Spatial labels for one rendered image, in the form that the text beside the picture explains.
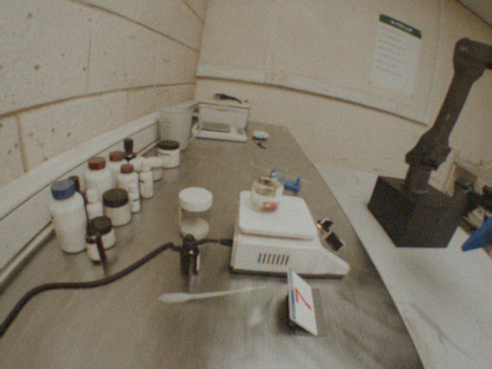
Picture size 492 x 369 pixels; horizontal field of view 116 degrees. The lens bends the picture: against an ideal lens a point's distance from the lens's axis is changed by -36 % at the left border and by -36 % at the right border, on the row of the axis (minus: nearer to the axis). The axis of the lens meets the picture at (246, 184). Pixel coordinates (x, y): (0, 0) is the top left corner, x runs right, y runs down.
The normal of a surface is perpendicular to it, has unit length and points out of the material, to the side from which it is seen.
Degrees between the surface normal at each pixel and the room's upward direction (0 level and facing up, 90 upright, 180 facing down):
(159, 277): 0
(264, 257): 90
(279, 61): 90
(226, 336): 0
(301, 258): 90
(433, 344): 0
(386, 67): 90
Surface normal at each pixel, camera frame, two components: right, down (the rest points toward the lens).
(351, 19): -0.03, 0.41
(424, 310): 0.14, -0.90
